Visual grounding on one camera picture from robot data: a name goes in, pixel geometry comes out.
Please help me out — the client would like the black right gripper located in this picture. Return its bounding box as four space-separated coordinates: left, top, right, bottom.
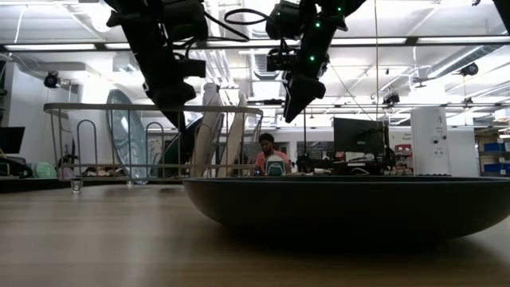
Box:
278 39 332 124

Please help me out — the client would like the ceiling air vent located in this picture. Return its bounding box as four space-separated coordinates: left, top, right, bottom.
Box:
253 53 282 81

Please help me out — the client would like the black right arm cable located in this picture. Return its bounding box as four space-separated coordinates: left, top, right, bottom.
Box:
223 6 281 28

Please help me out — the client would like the black ceiling camera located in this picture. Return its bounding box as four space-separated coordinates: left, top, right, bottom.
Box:
42 70 61 90
460 62 480 77
382 91 401 107

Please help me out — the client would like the silver ceiling duct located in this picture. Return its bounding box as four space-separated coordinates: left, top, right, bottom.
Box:
412 43 510 87

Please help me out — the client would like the black computer monitor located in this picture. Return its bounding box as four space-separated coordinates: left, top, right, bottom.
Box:
333 117 386 157

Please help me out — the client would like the light blue patterned plate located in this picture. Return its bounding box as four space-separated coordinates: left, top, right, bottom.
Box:
105 89 149 186

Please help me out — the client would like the thin hanging cable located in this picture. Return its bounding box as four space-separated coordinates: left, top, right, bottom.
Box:
375 0 379 120

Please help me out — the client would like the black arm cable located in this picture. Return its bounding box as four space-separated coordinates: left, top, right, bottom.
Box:
223 6 281 28
202 10 251 43

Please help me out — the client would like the green glossy shallow bowl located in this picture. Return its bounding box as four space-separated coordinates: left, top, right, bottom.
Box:
159 115 204 179

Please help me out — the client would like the storage shelf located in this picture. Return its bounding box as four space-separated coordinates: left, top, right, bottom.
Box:
476 127 510 179

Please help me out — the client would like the white column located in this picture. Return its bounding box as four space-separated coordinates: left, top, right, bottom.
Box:
202 82 221 105

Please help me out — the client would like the black flat panel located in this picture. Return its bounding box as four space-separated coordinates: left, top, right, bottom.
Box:
0 126 26 155

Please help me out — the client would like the person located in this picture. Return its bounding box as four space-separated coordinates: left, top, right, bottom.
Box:
253 132 292 177

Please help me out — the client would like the red patterned plate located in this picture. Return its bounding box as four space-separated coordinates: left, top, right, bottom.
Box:
190 93 226 179

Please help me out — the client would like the long ceiling light rail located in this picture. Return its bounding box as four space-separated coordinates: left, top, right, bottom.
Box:
0 36 510 52

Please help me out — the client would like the dark green deep bowl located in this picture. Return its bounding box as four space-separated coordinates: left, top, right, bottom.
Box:
182 175 510 245

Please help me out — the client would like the blue storage bin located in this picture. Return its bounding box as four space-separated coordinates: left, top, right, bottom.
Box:
483 142 510 153
483 163 510 174

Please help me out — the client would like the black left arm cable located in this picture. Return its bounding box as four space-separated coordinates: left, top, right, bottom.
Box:
202 10 251 43

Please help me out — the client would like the mint green round object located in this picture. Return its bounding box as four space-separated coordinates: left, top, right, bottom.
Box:
30 162 58 179

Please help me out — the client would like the teal white chair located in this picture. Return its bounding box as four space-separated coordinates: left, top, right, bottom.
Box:
264 154 287 177

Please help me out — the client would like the wire dish rack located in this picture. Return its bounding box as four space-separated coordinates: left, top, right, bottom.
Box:
42 102 264 195

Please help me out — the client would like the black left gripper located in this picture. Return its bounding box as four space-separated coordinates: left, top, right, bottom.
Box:
133 37 207 133

